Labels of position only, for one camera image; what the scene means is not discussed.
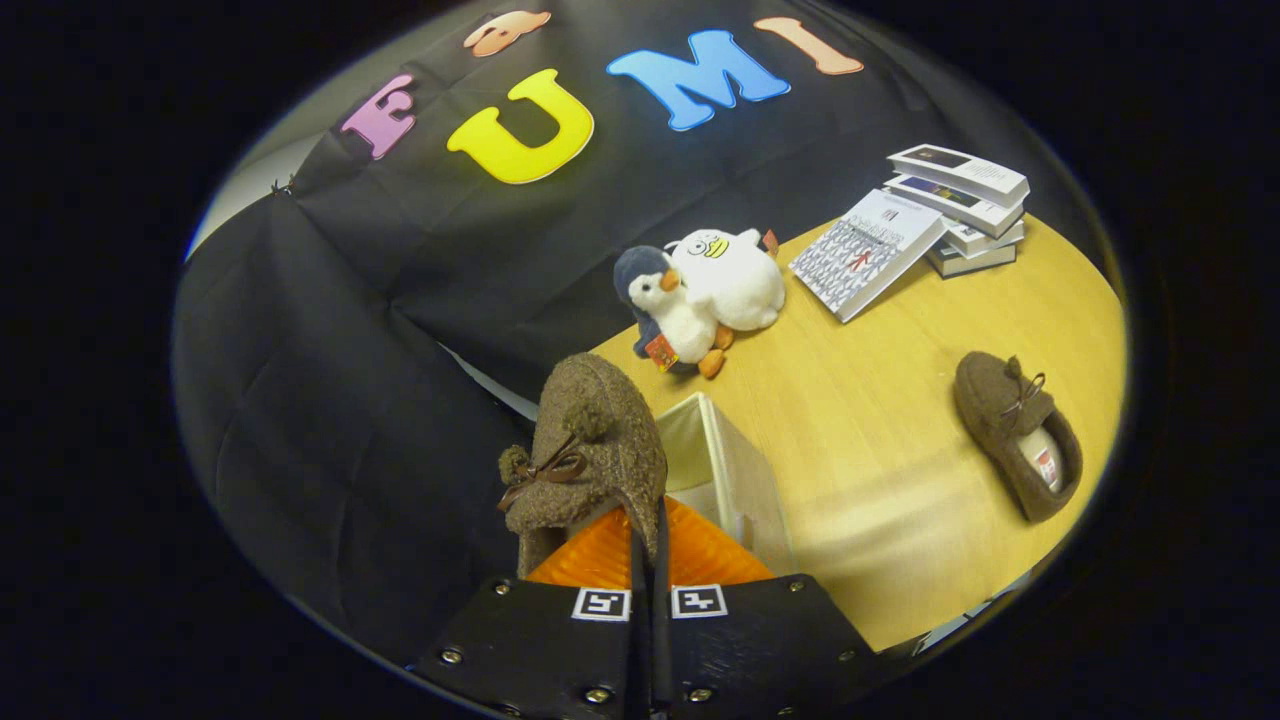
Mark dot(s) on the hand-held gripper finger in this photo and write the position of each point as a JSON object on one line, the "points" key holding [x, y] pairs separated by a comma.
{"points": [[662, 610], [640, 610]]}

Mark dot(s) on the beige fabric storage box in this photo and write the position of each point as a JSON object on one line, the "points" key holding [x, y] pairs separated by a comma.
{"points": [[740, 480]]}

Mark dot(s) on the brown fuzzy shoe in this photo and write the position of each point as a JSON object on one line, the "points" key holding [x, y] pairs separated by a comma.
{"points": [[1000, 410], [610, 440]]}

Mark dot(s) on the grey white plush penguin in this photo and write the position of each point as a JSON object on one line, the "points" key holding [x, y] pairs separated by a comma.
{"points": [[680, 320]]}

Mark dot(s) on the white plush duck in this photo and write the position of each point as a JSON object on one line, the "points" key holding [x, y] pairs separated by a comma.
{"points": [[735, 285]]}

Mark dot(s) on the patterned cover book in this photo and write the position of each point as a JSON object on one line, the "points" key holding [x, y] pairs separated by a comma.
{"points": [[865, 255]]}

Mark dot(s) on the grey book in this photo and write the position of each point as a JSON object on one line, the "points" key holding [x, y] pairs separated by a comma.
{"points": [[975, 262]]}

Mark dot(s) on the thin white book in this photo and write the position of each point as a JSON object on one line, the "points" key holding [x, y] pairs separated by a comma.
{"points": [[990, 238]]}

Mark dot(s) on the white book blue cover picture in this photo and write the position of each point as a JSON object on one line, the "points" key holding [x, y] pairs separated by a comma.
{"points": [[965, 205]]}

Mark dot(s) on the white book dark cover picture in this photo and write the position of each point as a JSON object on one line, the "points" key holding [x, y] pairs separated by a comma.
{"points": [[970, 175]]}

